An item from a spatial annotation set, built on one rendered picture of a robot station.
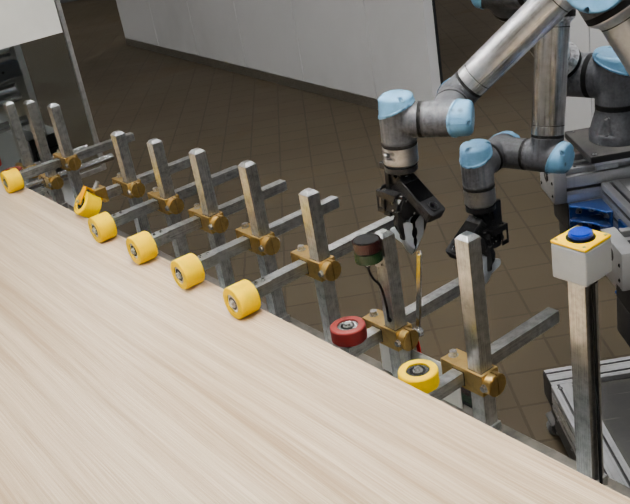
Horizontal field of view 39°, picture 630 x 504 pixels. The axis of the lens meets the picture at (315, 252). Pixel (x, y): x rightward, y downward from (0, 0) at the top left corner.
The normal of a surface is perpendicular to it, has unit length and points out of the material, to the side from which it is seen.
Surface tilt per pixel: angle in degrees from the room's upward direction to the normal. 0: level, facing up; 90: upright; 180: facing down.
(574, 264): 90
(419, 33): 90
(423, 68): 90
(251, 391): 0
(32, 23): 90
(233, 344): 0
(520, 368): 0
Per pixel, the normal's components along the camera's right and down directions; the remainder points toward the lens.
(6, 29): 0.62, 0.25
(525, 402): -0.16, -0.89
